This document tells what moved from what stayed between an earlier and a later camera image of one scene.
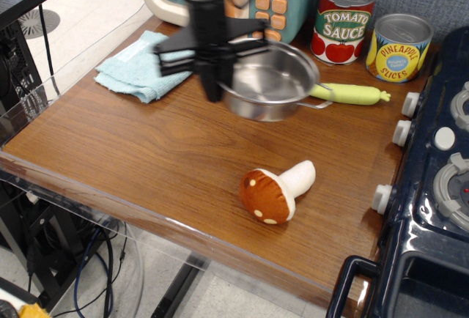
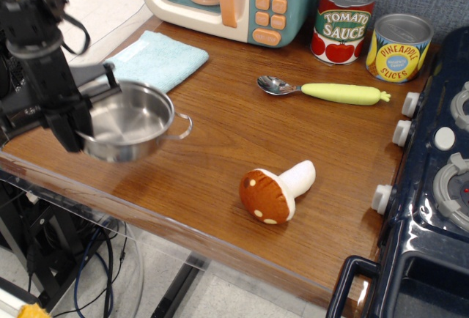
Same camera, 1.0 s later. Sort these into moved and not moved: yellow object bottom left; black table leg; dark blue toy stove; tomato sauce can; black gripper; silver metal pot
Moved: silver metal pot; black gripper
Not moved: yellow object bottom left; dark blue toy stove; black table leg; tomato sauce can
